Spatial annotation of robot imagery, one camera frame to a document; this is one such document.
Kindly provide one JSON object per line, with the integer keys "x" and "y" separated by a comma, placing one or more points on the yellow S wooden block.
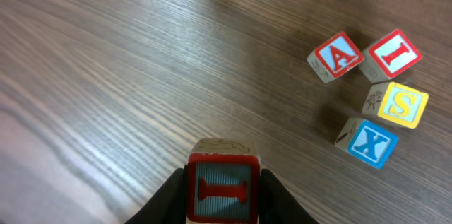
{"x": 395, "y": 104}

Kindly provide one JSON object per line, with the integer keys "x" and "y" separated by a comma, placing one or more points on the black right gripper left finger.
{"x": 169, "y": 203}

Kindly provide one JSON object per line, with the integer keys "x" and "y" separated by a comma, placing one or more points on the blue-sided picture wooden block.
{"x": 367, "y": 141}

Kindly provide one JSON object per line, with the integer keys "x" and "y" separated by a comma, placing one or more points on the red A wooden block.
{"x": 335, "y": 57}

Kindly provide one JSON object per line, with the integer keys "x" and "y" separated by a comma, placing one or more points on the red I wooden block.
{"x": 223, "y": 181}
{"x": 389, "y": 56}

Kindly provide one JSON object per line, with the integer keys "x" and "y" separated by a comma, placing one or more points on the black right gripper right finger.
{"x": 276, "y": 205}

